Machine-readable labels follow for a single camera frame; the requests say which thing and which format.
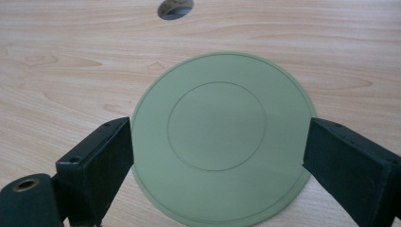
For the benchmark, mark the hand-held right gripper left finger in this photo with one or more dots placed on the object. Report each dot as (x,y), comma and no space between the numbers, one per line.
(94,170)

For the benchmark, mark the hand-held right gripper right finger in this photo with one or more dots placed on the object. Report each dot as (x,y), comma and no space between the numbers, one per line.
(353,164)

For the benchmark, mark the green round plate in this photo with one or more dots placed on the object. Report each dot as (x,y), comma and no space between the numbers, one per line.
(220,138)

